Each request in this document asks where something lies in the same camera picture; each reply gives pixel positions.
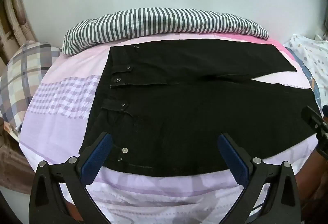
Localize plaid pillow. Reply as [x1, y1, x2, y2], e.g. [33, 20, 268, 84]
[0, 40, 63, 135]

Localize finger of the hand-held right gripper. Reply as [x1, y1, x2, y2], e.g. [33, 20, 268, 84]
[301, 105, 328, 141]

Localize white dotted pillow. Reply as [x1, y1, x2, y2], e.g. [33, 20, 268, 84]
[283, 34, 328, 107]

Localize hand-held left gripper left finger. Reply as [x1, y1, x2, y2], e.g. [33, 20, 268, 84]
[29, 132, 113, 224]

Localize pink purple checked bed sheet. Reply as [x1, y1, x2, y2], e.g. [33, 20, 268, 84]
[19, 32, 322, 224]

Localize beige patterned curtain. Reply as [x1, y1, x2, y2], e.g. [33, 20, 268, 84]
[0, 0, 32, 66]

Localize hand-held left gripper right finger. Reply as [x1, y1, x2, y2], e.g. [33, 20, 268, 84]
[217, 132, 300, 224]

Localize grey white striped blanket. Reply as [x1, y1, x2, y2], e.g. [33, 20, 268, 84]
[62, 7, 269, 55]

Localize black pants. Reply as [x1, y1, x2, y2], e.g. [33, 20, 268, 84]
[78, 39, 317, 178]

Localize brown patterned cloth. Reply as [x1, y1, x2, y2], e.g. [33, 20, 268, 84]
[0, 122, 35, 189]

